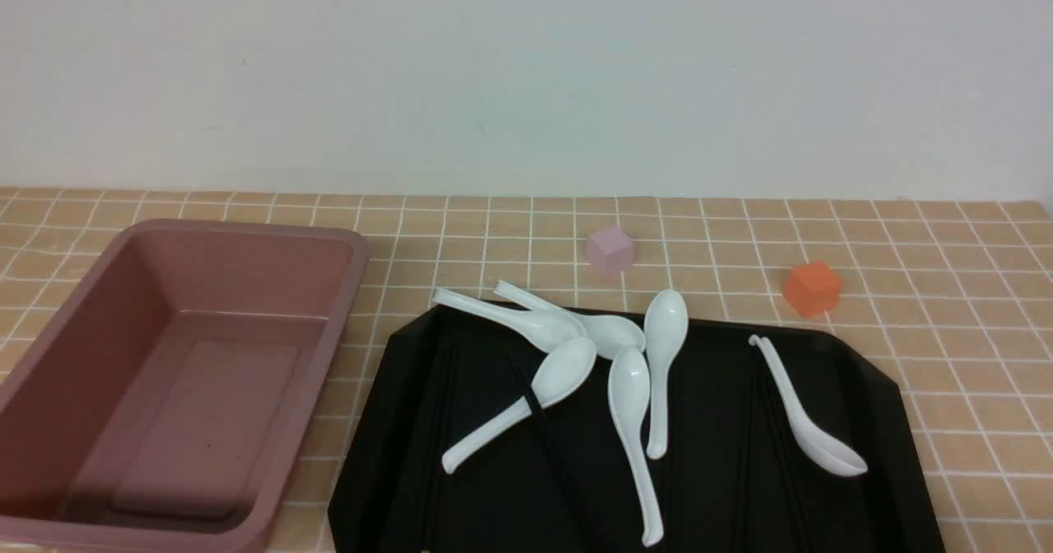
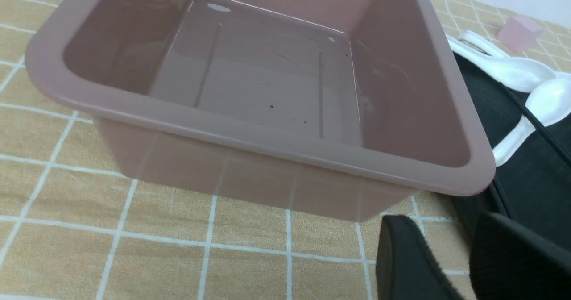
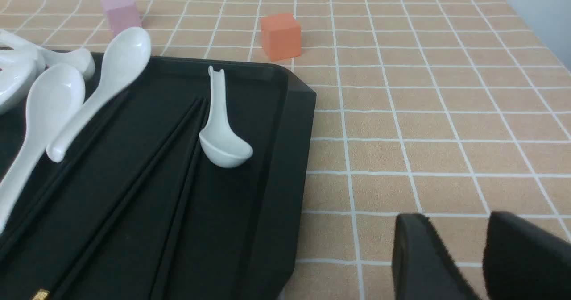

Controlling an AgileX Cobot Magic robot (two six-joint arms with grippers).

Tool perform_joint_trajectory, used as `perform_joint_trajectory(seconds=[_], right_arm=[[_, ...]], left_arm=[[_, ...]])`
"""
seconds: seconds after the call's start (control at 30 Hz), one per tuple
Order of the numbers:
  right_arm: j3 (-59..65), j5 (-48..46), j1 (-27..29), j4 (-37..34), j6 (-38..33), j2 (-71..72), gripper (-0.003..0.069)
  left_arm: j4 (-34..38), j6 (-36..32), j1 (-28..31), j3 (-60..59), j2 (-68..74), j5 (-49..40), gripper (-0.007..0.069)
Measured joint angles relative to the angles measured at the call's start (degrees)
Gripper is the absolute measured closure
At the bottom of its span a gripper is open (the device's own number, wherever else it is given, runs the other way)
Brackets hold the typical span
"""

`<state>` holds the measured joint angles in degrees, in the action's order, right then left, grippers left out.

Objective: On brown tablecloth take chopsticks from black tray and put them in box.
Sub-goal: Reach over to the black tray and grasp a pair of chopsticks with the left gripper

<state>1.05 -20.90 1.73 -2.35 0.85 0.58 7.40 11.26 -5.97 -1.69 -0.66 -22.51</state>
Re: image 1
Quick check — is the white ceramic soup spoon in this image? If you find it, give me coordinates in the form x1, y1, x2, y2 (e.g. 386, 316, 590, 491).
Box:
643, 288, 689, 460
432, 287, 587, 353
608, 348, 663, 548
441, 337, 597, 474
495, 281, 645, 360
748, 334, 869, 477

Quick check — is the pink cube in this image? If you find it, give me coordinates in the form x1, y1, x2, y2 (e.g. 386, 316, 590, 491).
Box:
587, 225, 635, 278

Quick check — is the black chopstick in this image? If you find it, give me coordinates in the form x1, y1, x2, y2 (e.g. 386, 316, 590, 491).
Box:
744, 363, 812, 552
419, 344, 458, 552
504, 351, 609, 552

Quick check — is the orange cube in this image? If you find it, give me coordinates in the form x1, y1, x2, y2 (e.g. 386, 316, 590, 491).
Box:
782, 261, 843, 318

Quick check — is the black plastic tray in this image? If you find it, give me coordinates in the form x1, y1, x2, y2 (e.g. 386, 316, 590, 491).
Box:
327, 307, 943, 552

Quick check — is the brown plastic bin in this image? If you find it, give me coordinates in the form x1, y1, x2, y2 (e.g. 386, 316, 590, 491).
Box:
1, 219, 369, 552

